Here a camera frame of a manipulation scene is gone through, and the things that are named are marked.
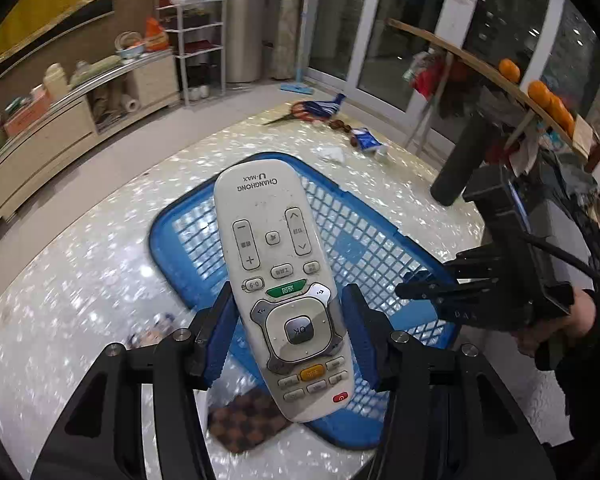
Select orange snack bag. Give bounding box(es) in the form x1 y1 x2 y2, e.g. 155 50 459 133
144 18 170 52

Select orange cardboard box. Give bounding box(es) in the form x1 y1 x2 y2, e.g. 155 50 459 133
4 91 53 138

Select black cylindrical handle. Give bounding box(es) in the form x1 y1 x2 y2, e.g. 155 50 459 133
430 110 498 207

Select blue tissue pack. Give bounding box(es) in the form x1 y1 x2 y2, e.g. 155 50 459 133
352 128 387 153

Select white metal shelf rack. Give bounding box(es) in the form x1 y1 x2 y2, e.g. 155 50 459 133
154 0 227 107

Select red handled scissors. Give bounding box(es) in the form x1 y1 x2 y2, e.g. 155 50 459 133
265 101 330 126

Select wooden side table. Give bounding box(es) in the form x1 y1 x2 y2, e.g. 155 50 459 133
387 18 594 162

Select person's right hand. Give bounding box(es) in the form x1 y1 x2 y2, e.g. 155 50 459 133
512 288 596 356

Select paper towel roll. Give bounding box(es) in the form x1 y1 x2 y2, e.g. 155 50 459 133
121 94 140 114

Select blue striped cloth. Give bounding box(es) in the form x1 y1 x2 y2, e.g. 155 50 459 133
301 93 346 119

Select white TV remote control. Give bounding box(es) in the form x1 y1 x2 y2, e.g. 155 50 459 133
213 159 354 422

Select cream TV cabinet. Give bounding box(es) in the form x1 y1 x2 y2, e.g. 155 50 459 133
0 51 180 221

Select brown checkered coaster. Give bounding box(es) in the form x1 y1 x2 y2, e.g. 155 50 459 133
208 387 291 454

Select crumpled white tissue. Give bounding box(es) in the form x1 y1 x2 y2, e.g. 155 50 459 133
316 146 346 165

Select blue plastic basket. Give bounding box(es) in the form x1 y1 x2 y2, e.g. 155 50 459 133
148 152 460 451

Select orange fruit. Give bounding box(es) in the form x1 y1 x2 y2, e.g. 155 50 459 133
498 58 520 84

